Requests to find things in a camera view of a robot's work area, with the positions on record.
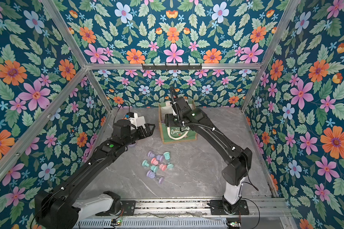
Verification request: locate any green canvas Christmas bag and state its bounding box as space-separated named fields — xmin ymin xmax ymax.
xmin=158 ymin=101 xmax=197 ymax=144

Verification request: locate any green hourglass left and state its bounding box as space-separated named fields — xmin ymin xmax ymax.
xmin=141 ymin=159 xmax=151 ymax=168

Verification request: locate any purple hourglass bottom left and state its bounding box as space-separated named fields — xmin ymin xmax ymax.
xmin=146 ymin=170 xmax=155 ymax=179

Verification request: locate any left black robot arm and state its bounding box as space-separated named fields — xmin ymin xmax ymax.
xmin=33 ymin=117 xmax=155 ymax=229

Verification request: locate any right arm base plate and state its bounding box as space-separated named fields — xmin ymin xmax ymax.
xmin=207 ymin=199 xmax=249 ymax=216

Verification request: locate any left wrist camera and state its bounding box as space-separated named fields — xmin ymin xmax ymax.
xmin=126 ymin=112 xmax=146 ymax=130

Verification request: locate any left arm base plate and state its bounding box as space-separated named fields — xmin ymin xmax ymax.
xmin=96 ymin=200 xmax=136 ymax=217

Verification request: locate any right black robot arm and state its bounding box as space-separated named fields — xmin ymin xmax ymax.
xmin=164 ymin=86 xmax=252 ymax=214

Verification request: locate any black hook rail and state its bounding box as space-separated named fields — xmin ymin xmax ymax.
xmin=141 ymin=64 xmax=203 ymax=71

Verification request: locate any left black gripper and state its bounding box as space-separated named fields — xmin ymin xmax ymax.
xmin=121 ymin=123 xmax=156 ymax=148

